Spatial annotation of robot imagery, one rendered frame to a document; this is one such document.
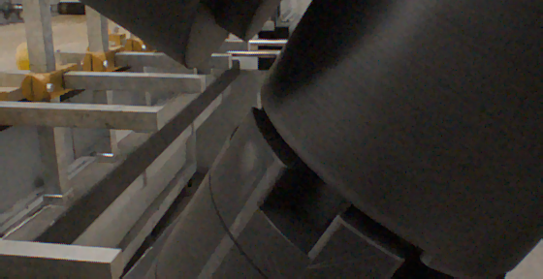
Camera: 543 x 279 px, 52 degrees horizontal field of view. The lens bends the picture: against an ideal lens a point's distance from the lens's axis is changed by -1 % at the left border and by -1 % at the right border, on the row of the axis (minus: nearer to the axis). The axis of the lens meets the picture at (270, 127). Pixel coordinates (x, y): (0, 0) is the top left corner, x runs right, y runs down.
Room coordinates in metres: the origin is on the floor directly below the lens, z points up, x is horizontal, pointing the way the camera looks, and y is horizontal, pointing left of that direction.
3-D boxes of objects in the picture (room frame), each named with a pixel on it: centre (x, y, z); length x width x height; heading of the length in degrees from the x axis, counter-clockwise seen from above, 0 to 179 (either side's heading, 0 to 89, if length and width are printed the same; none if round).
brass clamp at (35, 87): (1.07, 0.43, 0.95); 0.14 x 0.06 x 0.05; 172
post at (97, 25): (1.29, 0.40, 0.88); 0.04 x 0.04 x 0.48; 82
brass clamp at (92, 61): (1.32, 0.40, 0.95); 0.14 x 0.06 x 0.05; 172
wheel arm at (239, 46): (1.57, 0.24, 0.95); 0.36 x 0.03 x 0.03; 82
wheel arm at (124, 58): (1.33, 0.34, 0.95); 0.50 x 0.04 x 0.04; 82
